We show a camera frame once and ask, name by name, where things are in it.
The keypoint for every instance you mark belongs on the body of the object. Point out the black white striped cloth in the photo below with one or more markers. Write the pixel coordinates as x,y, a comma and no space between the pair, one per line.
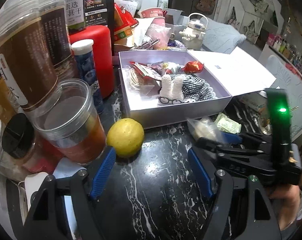
188,79

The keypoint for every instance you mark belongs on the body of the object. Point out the lace-edged gingham cloth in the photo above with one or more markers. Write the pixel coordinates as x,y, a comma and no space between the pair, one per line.
201,93

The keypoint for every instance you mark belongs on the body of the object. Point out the purple wrapper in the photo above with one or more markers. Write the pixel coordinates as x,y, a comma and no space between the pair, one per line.
177,43

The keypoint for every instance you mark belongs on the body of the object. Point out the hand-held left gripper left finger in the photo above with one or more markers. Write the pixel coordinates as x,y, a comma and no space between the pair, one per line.
103,172

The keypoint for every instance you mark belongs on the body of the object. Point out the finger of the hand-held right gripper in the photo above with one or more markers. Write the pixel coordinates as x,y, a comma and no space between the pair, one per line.
211,143
231,137

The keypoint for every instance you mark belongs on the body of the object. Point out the black printed packaging bag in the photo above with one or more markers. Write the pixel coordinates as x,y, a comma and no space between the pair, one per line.
98,2

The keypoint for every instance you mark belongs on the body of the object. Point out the red white snack packet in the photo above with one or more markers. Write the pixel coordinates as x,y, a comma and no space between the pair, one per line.
143,71

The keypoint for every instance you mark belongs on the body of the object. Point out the colourful snack packet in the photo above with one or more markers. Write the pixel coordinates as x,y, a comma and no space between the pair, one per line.
164,66

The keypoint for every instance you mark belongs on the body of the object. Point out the red plastic canister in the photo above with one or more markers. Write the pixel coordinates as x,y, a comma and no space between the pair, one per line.
98,55

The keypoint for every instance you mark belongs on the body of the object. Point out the open clear jar amber liquid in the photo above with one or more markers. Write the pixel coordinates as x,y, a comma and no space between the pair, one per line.
71,127

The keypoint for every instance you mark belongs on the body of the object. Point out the green paper packet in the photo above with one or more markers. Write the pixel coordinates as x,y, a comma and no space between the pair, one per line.
227,125

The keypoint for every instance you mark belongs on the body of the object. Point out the beige hanging tote bag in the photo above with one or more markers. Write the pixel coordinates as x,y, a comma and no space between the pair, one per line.
232,17
251,30

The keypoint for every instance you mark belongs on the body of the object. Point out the small jar with black lid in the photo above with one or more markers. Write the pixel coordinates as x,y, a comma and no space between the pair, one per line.
18,140

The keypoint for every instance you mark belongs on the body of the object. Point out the white paper in clear bag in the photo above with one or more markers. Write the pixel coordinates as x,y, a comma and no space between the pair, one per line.
127,5

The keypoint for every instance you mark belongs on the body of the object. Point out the clear bag with beige contents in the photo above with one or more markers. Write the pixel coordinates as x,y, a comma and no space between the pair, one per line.
206,128

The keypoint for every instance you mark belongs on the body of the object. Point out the large clear jar brown contents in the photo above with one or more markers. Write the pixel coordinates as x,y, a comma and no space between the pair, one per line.
28,55

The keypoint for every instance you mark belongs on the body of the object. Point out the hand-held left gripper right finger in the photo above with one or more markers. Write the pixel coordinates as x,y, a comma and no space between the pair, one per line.
199,172

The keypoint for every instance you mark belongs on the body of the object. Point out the shelf of small bottles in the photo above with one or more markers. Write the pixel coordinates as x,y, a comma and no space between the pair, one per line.
288,47

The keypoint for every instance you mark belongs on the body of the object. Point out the glass mug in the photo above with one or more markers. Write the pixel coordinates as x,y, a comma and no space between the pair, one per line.
262,125

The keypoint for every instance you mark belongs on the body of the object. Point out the red foil candy packet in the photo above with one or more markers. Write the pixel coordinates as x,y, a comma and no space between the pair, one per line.
194,66

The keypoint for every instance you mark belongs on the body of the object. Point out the pink paper cup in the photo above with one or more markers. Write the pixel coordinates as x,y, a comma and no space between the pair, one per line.
153,15

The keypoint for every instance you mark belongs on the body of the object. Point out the white knitted bunny with glasses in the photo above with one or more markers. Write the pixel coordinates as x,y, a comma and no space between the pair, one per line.
171,90

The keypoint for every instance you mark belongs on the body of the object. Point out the white box with lid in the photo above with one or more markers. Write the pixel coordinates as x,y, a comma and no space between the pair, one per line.
176,17

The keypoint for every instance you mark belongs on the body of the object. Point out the green white pouch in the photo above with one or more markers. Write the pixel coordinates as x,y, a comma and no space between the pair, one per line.
163,0

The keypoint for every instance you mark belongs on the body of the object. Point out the white robot-shaped teapot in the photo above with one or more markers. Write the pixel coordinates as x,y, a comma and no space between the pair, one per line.
193,32

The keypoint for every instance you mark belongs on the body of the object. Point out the lavender cardboard box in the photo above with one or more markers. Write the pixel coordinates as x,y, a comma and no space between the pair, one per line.
166,116

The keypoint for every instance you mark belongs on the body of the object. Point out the silver metal clips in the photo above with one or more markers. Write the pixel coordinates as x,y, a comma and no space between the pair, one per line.
148,43

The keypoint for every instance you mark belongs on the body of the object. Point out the clear jar dark contents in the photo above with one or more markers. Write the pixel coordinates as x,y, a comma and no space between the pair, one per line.
57,35

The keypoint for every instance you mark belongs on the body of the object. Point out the dark jar with white label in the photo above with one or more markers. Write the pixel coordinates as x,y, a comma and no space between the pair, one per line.
74,5

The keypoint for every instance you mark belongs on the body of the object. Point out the person's right hand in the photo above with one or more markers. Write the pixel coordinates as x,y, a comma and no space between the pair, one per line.
287,200

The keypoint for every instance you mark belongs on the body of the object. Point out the red packaging bag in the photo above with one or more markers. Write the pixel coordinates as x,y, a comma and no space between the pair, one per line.
123,22

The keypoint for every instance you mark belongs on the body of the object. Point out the blue tube with white cap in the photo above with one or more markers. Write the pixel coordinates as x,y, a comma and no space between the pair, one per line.
88,75

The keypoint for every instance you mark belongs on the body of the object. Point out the small white cardboard box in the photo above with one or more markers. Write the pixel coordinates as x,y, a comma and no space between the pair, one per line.
251,102

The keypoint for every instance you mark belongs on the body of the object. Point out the yellow lemon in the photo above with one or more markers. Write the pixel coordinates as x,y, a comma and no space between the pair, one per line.
126,137

